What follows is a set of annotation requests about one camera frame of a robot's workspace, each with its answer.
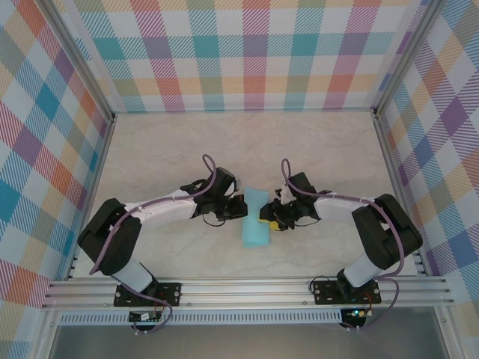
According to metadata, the light blue paper sheet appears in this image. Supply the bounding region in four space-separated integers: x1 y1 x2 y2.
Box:
240 186 272 249

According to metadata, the controller board with green light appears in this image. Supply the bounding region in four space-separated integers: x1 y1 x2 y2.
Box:
342 307 375 321

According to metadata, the grey metal panel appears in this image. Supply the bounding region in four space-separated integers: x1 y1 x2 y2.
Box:
35 310 460 359

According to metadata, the small black controller board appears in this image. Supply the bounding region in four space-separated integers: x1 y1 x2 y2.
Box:
128 310 162 323

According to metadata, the aluminium mounting rail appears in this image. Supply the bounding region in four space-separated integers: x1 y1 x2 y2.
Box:
40 276 456 310

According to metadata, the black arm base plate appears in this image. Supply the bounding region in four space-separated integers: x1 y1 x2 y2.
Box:
113 282 183 307
311 279 382 306

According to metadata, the slotted metal cable tray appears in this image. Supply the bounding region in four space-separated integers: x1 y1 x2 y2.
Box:
55 312 344 325

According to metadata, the purple camera cable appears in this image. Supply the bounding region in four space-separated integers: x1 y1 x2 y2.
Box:
280 158 407 333
89 153 219 336

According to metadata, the aluminium side rail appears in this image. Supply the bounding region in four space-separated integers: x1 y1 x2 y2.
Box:
373 114 428 277
65 115 117 281

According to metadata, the aluminium frame post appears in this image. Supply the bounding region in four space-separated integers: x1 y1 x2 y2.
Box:
46 0 117 123
372 0 441 119

